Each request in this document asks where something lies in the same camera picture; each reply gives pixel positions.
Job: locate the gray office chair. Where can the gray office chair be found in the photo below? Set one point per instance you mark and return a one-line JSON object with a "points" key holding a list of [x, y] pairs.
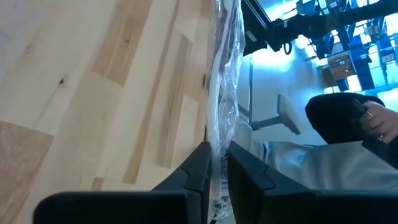
{"points": [[287, 113]]}

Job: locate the black handheld device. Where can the black handheld device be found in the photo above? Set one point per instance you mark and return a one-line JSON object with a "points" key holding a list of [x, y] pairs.
{"points": [[379, 152]]}

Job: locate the person's hand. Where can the person's hand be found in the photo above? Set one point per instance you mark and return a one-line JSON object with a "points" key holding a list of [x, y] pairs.
{"points": [[377, 121]]}

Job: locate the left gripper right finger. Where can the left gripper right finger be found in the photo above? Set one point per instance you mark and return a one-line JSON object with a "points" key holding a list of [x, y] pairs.
{"points": [[280, 205]]}

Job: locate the gray shelf rack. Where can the gray shelf rack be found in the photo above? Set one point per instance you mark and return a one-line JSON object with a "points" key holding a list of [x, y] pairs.
{"points": [[357, 62]]}

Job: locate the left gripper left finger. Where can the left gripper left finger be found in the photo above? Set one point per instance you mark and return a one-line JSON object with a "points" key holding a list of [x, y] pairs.
{"points": [[186, 202]]}

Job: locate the person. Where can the person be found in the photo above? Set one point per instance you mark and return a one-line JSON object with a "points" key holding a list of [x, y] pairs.
{"points": [[311, 161]]}

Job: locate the black aluminium table frame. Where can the black aluminium table frame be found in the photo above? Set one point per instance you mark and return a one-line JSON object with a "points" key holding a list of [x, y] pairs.
{"points": [[342, 18]]}

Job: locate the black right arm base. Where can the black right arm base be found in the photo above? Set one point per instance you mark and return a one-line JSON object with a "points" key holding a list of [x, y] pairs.
{"points": [[255, 18]]}

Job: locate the purple toothbrush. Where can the purple toothbrush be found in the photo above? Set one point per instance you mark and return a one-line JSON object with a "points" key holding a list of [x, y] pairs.
{"points": [[224, 93]]}

